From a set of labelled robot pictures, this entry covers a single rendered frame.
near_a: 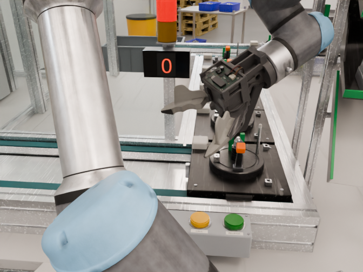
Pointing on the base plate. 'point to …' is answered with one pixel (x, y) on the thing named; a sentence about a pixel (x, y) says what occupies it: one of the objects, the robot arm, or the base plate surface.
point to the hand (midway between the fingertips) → (181, 135)
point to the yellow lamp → (166, 31)
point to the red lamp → (166, 10)
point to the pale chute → (345, 138)
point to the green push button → (234, 221)
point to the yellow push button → (200, 219)
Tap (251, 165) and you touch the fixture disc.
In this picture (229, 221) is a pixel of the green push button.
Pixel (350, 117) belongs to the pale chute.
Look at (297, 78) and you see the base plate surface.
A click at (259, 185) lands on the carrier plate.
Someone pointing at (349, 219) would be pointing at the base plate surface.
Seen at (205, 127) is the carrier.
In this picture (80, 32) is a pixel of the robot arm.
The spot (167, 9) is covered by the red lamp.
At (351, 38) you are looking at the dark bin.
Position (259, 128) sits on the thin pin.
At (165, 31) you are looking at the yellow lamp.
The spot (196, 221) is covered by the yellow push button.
